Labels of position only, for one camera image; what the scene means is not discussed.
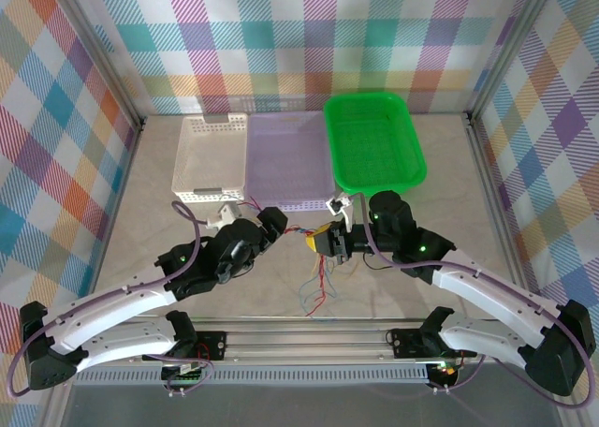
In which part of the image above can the purple perforated plastic basket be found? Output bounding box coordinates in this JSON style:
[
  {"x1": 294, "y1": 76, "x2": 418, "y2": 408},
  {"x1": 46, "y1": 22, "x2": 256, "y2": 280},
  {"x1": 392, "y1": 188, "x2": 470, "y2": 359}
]
[{"x1": 242, "y1": 111, "x2": 339, "y2": 213}]

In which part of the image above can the green mesh plastic basket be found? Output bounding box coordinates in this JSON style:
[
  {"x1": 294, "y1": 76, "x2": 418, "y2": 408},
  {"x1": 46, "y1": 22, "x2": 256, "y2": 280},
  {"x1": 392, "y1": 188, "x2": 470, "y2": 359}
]
[{"x1": 323, "y1": 92, "x2": 430, "y2": 198}]

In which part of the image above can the white perforated plastic basket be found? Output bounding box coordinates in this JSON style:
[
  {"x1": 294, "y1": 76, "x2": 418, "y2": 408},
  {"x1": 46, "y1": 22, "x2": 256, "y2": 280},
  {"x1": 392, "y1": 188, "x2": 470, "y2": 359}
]
[{"x1": 170, "y1": 111, "x2": 249, "y2": 204}]

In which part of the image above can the controller board with green terminals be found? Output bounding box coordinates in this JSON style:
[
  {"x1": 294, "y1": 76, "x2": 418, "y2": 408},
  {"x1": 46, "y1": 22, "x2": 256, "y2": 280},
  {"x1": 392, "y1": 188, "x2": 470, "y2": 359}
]
[{"x1": 161, "y1": 361, "x2": 211, "y2": 384}]

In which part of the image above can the controller board with orange part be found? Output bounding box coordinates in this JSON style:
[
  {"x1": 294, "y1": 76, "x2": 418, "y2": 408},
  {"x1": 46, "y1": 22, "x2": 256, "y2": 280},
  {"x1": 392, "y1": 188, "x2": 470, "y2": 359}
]
[{"x1": 428, "y1": 359, "x2": 462, "y2": 382}]

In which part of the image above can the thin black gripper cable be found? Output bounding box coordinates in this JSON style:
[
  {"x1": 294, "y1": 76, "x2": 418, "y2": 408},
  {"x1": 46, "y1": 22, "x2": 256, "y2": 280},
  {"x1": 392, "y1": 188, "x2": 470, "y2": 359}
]
[{"x1": 363, "y1": 252, "x2": 400, "y2": 272}]

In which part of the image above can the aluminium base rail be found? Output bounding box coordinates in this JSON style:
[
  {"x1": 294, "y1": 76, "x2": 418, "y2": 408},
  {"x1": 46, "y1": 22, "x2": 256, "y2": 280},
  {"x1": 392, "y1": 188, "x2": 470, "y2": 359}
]
[{"x1": 125, "y1": 317, "x2": 488, "y2": 365}]

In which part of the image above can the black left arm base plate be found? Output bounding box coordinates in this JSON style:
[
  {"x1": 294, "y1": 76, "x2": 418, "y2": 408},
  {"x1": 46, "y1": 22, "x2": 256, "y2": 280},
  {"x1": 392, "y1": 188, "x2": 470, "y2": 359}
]
[{"x1": 194, "y1": 331, "x2": 229, "y2": 361}]

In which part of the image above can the aluminium table edge rail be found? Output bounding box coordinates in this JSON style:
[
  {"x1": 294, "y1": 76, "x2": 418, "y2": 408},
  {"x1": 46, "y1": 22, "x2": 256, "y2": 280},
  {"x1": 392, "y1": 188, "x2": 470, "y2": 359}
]
[
  {"x1": 86, "y1": 117, "x2": 145, "y2": 316},
  {"x1": 464, "y1": 111, "x2": 533, "y2": 287}
]

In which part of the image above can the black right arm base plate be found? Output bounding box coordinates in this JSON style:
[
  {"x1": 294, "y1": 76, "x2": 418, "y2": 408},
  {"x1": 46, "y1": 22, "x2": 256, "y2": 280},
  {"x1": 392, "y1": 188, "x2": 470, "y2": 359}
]
[{"x1": 389, "y1": 328, "x2": 477, "y2": 359}]

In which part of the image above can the grey slotted cable duct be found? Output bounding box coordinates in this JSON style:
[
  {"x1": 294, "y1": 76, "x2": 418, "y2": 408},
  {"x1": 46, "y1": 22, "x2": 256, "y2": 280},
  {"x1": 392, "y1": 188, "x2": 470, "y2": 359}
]
[{"x1": 72, "y1": 363, "x2": 431, "y2": 387}]

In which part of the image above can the aluminium frame post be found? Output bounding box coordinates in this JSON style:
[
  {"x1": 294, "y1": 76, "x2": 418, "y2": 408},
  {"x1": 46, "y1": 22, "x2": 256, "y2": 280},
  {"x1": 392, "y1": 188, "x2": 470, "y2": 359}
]
[
  {"x1": 44, "y1": 0, "x2": 146, "y2": 131},
  {"x1": 465, "y1": 0, "x2": 561, "y2": 119}
]

